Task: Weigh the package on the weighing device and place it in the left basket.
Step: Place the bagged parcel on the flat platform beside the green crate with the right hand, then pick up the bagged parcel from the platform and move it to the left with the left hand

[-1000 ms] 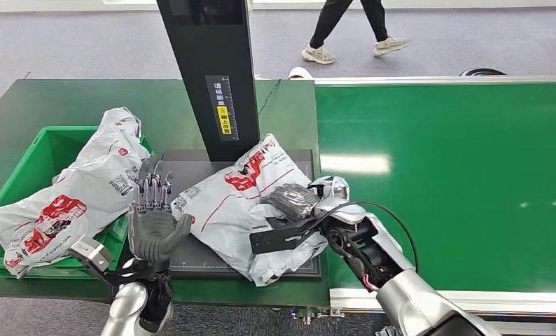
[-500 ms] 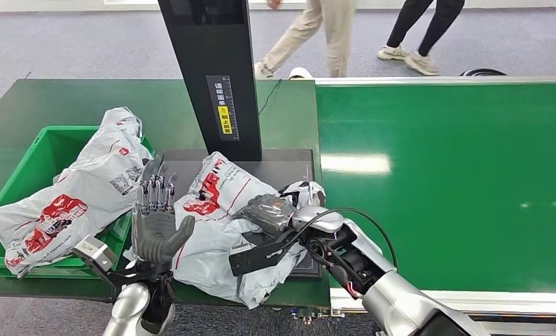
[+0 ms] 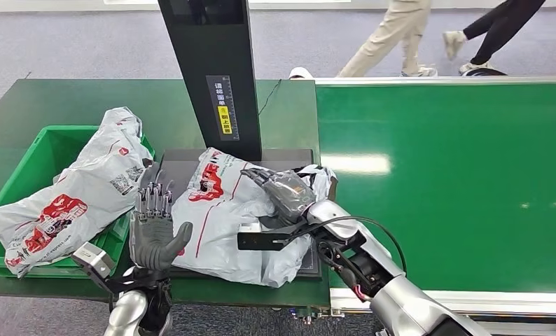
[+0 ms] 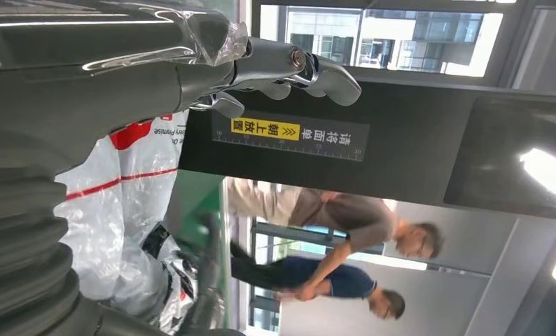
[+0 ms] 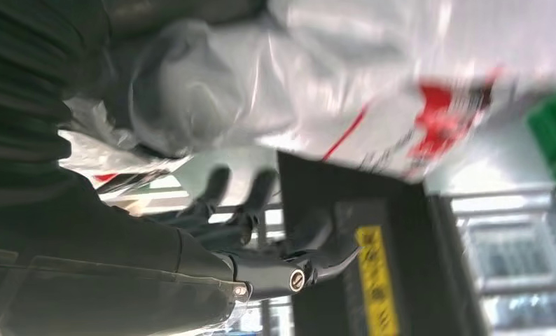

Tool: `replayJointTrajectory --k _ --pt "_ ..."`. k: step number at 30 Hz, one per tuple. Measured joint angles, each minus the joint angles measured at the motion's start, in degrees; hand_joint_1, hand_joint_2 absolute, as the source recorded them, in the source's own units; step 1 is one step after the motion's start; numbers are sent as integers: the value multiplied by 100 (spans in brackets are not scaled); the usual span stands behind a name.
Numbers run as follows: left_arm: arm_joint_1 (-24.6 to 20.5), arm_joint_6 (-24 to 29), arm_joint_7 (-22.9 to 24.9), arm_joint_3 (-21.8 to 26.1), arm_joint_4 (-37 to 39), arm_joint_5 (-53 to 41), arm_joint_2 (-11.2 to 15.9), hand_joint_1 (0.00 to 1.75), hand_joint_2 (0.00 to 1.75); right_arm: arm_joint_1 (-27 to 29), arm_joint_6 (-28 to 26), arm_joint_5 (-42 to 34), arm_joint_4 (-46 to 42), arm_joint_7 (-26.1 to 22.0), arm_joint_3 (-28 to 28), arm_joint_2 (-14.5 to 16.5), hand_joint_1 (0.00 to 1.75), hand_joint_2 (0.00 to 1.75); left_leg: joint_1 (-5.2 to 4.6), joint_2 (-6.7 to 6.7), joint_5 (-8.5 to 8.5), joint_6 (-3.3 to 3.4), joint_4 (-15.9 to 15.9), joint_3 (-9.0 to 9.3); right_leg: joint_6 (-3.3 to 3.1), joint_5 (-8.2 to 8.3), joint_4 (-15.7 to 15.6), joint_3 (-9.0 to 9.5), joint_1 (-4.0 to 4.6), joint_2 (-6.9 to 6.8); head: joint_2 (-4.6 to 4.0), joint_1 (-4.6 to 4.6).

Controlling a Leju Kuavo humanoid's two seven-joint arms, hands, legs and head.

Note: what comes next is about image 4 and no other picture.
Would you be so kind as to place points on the grey courier package black patch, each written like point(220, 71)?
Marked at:
point(106, 232)

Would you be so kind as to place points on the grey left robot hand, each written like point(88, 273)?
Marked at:
point(97, 83)

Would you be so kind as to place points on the black weighing device with column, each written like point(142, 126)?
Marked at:
point(398, 176)

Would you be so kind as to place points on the black yellow ruler label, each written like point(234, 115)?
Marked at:
point(333, 139)

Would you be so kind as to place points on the window with building view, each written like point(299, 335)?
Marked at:
point(398, 37)

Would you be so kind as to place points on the person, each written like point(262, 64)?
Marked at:
point(347, 280)
point(343, 218)

